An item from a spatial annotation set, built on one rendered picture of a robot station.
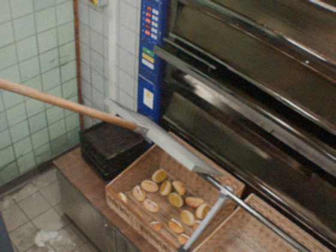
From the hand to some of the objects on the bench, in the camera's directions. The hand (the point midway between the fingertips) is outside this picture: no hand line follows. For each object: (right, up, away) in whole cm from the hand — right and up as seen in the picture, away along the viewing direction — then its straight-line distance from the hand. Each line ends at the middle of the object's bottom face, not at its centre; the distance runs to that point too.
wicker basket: (+62, -66, +142) cm, 168 cm away
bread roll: (+64, -62, +144) cm, 170 cm away
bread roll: (+75, -63, +146) cm, 175 cm away
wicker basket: (+103, -96, +110) cm, 179 cm away
